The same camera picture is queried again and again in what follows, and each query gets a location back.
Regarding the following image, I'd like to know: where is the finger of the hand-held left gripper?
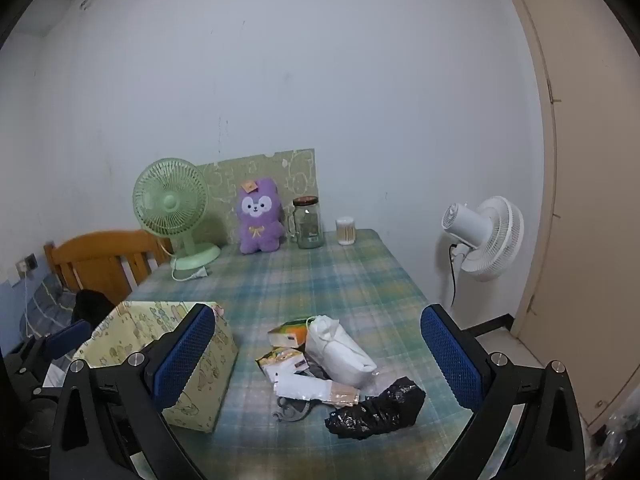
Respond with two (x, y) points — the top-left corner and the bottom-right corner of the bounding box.
(42, 320), (93, 363)

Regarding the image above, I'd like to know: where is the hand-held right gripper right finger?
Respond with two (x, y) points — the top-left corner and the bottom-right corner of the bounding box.
(420, 303), (586, 480)

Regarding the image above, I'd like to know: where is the white drawstring bag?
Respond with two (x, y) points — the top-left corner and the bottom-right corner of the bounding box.
(304, 315), (378, 385)

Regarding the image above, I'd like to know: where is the black plastic bag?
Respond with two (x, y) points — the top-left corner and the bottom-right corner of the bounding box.
(325, 379), (427, 442)

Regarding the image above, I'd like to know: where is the purple plush toy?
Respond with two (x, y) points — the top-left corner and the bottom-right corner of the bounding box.
(236, 176), (284, 255)

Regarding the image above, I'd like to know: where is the glass jar with handle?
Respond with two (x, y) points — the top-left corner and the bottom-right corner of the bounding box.
(286, 196), (324, 250)

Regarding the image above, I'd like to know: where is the white packet with tan end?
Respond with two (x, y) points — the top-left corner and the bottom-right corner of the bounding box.
(275, 376), (362, 408)

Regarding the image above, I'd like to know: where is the yellow cartoon tissue pack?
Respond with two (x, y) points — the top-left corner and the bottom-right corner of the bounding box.
(256, 347), (307, 386)

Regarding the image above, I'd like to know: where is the white charging cable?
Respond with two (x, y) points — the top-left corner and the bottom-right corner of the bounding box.
(19, 272), (32, 341)

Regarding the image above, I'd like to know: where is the beige door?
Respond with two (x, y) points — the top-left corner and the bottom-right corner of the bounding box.
(492, 0), (640, 431)

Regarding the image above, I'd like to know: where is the blue checked bedding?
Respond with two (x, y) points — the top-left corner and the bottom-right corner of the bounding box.
(15, 272), (78, 356)

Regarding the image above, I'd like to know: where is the translucent plastic bag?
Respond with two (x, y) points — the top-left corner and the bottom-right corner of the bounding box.
(590, 400), (632, 461)

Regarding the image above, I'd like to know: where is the yellow patterned storage box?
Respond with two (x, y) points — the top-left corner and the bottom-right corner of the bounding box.
(72, 301), (240, 434)

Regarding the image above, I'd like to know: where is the green patterned board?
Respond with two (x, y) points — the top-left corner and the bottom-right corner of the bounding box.
(195, 148), (317, 246)

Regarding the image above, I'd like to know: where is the black fan power cord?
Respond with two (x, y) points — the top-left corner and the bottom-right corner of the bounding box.
(449, 244), (460, 307)

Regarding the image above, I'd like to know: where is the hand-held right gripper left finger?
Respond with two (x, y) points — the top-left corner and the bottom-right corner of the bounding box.
(48, 303), (217, 480)

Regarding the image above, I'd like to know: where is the green desk fan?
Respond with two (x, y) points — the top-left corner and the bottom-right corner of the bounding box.
(132, 158), (222, 273)

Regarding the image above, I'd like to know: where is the green tissue pack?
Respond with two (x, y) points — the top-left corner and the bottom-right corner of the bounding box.
(267, 319), (313, 351)

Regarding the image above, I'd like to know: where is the white standing fan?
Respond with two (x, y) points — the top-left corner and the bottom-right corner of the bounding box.
(440, 196), (525, 306)

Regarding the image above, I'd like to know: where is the black cloth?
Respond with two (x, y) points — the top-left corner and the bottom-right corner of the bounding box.
(72, 290), (118, 326)

